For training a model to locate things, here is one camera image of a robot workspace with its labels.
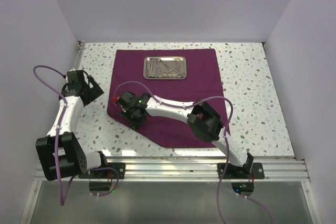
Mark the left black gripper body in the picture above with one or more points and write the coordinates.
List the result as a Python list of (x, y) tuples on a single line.
[(85, 86)]

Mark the aluminium left side rail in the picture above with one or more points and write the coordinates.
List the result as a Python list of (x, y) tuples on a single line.
[(71, 99)]

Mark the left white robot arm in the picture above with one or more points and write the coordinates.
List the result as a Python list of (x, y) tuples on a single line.
[(72, 161)]

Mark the steel scissors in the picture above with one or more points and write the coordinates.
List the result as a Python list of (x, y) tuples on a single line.
[(159, 71)]

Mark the steel instrument tray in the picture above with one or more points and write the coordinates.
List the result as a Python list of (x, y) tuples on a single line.
[(169, 58)]

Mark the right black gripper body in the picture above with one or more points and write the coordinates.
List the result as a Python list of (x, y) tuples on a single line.
[(135, 120)]

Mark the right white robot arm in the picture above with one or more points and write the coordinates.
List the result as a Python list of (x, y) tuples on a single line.
[(204, 121)]

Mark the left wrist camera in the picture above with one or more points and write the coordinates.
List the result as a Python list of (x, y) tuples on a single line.
[(68, 74)]

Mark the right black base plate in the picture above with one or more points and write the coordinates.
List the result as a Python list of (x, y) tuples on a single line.
[(234, 172)]

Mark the aluminium rail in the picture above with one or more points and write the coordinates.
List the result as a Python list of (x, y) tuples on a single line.
[(71, 99), (206, 169)]

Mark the steel forceps with rings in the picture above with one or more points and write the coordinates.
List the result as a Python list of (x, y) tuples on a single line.
[(173, 69)]

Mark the purple cloth wrap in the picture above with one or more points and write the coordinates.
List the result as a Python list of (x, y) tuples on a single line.
[(202, 81)]

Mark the steel tweezers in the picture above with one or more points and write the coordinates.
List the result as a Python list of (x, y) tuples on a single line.
[(152, 69)]

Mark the aluminium front rail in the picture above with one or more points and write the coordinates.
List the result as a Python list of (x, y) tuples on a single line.
[(206, 169)]

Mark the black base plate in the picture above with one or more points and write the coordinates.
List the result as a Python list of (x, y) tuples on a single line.
[(111, 171), (234, 172)]

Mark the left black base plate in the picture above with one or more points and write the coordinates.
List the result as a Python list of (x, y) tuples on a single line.
[(111, 171)]

